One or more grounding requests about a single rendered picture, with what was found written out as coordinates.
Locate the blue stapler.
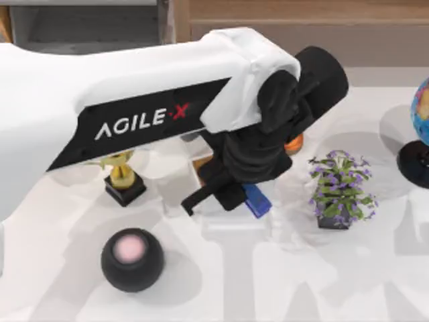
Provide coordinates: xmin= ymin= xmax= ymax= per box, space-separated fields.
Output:
xmin=241 ymin=182 xmax=273 ymax=219

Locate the globe on black stand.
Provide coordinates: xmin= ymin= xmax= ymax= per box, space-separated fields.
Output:
xmin=396 ymin=76 xmax=429 ymax=189

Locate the wooden cupboard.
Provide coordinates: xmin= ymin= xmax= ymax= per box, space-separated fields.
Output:
xmin=174 ymin=0 xmax=429 ymax=68

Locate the purple flower plant black pot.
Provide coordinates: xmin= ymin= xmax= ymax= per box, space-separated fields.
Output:
xmin=308 ymin=150 xmax=380 ymax=231

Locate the gold trophy with black base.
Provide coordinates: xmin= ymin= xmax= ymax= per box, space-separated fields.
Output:
xmin=99 ymin=150 xmax=147 ymax=207

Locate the grey cabinet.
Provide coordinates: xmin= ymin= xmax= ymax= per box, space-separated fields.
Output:
xmin=9 ymin=0 xmax=176 ymax=46

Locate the orange round object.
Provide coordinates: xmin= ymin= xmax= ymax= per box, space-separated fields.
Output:
xmin=284 ymin=132 xmax=304 ymax=156

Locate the black round speaker pink top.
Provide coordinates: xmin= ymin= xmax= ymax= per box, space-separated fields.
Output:
xmin=101 ymin=227 xmax=166 ymax=294

